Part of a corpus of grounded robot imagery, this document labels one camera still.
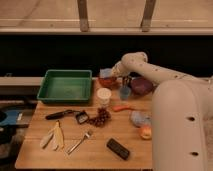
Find orange carrot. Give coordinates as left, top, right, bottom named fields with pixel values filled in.
left=112, top=105, right=134, bottom=112

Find bunch of dark grapes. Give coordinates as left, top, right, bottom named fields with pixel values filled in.
left=88, top=108, right=111, bottom=127

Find red bowl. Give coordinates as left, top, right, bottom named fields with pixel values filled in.
left=98, top=77, right=118, bottom=89

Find silver fork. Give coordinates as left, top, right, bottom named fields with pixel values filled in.
left=66, top=130, right=93, bottom=155

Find black handled peeler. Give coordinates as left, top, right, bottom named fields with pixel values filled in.
left=45, top=110, right=80, bottom=120

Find small blue cup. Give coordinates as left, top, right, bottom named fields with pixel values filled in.
left=119, top=86, right=131, bottom=100

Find orange apple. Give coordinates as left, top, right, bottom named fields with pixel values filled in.
left=139, top=125, right=152, bottom=140

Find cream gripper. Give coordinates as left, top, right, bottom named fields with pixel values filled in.
left=111, top=62, right=125, bottom=77

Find small black box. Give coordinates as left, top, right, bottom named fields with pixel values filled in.
left=75, top=112, right=89, bottom=124

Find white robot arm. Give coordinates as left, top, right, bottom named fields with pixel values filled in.
left=111, top=52, right=213, bottom=171

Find purple bowl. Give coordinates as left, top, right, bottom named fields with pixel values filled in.
left=131, top=77, right=154, bottom=96

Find white paper cup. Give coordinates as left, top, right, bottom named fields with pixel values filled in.
left=97, top=88, right=112, bottom=106

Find green plastic tray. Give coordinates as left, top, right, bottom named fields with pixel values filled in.
left=37, top=69, right=92, bottom=104

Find black remote control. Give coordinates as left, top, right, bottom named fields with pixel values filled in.
left=107, top=138, right=130, bottom=160

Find blue object at left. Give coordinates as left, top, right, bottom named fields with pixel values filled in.
left=0, top=110, right=22, bottom=126

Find blue grey cloth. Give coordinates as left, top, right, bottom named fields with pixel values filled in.
left=130, top=111, right=151, bottom=127

